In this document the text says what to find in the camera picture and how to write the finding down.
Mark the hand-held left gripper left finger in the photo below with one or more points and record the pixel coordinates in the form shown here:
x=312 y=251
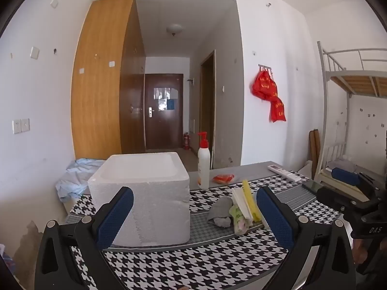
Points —
x=116 y=217

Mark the metal wall hook rack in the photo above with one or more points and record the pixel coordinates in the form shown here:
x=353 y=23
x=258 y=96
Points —
x=266 y=67

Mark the houndstooth tablecloth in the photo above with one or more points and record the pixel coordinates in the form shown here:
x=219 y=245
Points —
x=205 y=262

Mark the white wall switch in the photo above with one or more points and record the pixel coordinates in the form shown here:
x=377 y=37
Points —
x=34 y=52

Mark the dark brown entry door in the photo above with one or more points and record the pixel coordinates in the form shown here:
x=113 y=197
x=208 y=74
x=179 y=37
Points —
x=163 y=127

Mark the white metal bunk bed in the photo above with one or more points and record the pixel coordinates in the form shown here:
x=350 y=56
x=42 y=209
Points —
x=356 y=80

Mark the ceiling lamp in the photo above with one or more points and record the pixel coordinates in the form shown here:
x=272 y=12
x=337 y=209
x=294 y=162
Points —
x=174 y=28

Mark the green printed plastic packet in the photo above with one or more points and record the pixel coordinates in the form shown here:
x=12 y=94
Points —
x=240 y=220

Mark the wooden wardrobe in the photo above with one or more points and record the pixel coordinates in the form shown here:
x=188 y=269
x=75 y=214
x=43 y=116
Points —
x=96 y=81

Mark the grey sock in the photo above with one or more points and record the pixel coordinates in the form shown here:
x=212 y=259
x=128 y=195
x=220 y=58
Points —
x=219 y=210

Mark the small wall bracket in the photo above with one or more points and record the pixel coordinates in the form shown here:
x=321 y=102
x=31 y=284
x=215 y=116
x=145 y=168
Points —
x=190 y=81

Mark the red bags on hooks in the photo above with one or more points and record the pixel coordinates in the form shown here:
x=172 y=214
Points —
x=266 y=92

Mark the brown wooden boards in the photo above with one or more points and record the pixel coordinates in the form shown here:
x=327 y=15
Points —
x=314 y=151

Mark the white remote control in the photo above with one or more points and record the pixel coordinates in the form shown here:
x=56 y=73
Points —
x=284 y=172

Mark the red snack packet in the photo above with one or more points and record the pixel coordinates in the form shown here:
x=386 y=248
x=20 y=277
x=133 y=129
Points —
x=223 y=178

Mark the yellow foam fruit net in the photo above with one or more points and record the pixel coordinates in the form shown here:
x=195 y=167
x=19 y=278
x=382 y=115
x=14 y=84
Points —
x=249 y=199

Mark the brown side door frame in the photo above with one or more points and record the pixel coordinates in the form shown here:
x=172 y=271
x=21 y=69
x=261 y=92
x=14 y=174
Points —
x=208 y=111

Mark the white lotion pump bottle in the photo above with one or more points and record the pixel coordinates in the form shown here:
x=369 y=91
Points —
x=204 y=163

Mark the white double wall socket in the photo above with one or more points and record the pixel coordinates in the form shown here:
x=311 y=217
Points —
x=20 y=126

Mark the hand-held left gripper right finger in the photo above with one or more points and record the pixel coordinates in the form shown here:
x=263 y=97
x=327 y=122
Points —
x=273 y=217

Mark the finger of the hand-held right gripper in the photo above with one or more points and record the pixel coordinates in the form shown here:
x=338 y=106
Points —
x=335 y=199
x=344 y=175

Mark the grey pillow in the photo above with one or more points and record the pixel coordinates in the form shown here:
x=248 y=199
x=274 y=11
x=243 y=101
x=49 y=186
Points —
x=341 y=165

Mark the white foam box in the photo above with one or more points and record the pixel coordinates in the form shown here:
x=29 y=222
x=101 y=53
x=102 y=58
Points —
x=157 y=205

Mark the red fire extinguisher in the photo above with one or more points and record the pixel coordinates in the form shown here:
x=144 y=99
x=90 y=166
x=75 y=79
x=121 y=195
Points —
x=186 y=142

